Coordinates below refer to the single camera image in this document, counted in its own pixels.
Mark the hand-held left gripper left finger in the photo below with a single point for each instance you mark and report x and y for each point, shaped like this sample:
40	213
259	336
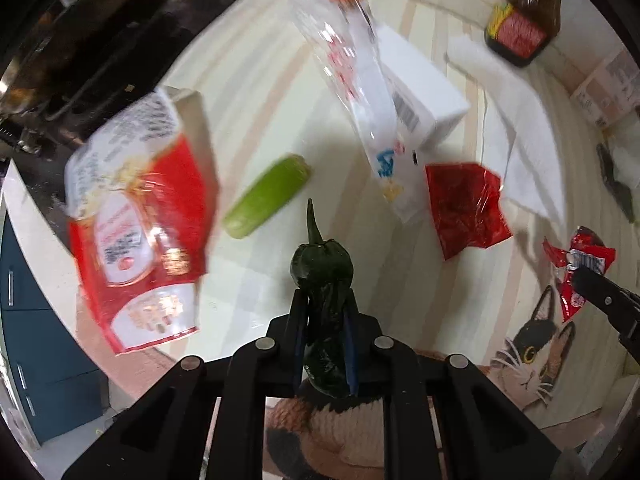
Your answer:
298	347

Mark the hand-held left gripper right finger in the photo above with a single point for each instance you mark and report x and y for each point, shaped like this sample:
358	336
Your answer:
352	355

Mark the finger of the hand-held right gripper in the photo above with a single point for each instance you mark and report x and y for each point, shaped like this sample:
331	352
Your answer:
610	305

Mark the small red snack wrapper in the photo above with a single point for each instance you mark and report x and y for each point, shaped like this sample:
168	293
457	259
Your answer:
582	250

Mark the dark green pepper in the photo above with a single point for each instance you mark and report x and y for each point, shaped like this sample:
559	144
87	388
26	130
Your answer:
320	265

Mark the cat print tablecloth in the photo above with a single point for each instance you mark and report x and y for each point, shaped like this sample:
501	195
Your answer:
530	355

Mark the black utensil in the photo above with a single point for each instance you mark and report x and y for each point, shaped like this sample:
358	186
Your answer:
612	180

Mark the green cucumber piece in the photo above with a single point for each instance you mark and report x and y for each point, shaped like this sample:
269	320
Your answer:
265	195

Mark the red plastic wrapper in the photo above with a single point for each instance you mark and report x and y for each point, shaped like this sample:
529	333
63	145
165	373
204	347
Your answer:
465	205

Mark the red white snack bag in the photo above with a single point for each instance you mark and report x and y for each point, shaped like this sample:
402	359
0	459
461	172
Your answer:
145	220

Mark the white paper towel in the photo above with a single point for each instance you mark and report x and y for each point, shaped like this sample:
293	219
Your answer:
520	125

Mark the printed cardboard box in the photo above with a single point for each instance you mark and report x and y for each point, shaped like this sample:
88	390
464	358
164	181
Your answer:
605	85

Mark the blue kitchen cabinet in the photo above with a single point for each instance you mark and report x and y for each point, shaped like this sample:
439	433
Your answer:
40	340

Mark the clear printed plastic bag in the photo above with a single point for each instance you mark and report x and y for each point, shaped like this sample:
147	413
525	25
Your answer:
360	85

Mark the white carton box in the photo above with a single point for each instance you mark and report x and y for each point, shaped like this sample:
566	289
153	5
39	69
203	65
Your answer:
425	90

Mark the brown sauce bottle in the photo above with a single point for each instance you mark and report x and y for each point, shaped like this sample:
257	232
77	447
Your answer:
525	15

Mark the dark wok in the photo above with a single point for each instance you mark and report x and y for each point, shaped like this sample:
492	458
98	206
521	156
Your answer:
125	40

